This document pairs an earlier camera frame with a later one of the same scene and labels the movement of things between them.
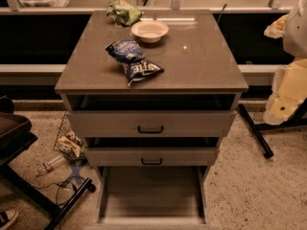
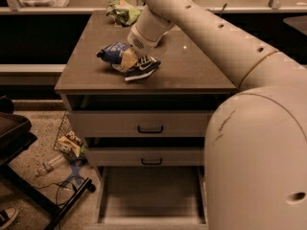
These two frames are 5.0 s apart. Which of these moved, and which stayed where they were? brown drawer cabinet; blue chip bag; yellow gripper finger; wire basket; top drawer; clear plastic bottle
Moved: yellow gripper finger; blue chip bag
Stayed: clear plastic bottle; wire basket; top drawer; brown drawer cabinet
